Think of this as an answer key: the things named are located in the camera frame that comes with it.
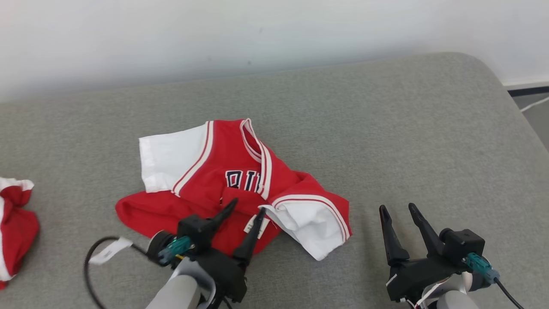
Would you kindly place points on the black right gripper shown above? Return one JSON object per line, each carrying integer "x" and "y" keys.
{"x": 416, "y": 277}

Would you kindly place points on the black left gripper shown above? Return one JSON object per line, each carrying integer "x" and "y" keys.
{"x": 225, "y": 274}

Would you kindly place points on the red white basketball jersey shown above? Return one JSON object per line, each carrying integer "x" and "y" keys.
{"x": 223, "y": 150}

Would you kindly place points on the red white shorts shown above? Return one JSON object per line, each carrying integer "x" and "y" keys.
{"x": 17, "y": 231}

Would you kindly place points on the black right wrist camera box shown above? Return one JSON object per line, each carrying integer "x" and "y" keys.
{"x": 465, "y": 242}

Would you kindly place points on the teal left camera connector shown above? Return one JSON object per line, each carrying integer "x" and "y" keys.
{"x": 176, "y": 248}

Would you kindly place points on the teal camera connector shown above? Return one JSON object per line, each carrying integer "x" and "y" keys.
{"x": 176, "y": 248}
{"x": 480, "y": 265}

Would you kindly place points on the teal right camera connector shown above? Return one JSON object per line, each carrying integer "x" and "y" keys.
{"x": 480, "y": 265}

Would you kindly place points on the dark wall baseboard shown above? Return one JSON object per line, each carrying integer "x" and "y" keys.
{"x": 529, "y": 90}

